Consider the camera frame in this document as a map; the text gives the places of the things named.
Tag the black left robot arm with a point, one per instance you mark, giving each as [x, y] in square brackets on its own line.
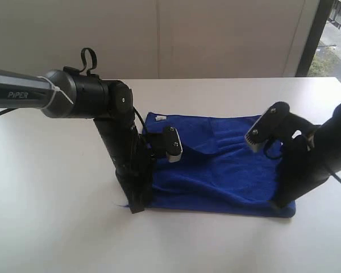
[109, 103]

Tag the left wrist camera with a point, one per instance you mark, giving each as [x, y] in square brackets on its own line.
[166, 144]

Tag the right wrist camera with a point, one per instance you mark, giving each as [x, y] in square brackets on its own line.
[276, 123]

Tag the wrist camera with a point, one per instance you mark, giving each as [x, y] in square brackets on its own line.
[276, 123]
[166, 144]

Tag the blue microfiber cloth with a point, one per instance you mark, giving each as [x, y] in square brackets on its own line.
[217, 171]

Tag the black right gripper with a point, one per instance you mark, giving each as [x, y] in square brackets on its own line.
[301, 169]

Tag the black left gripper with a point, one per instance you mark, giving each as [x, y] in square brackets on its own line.
[132, 159]

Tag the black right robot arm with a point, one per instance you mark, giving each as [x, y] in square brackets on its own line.
[330, 143]

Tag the black window frame post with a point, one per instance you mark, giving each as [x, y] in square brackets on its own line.
[322, 13]

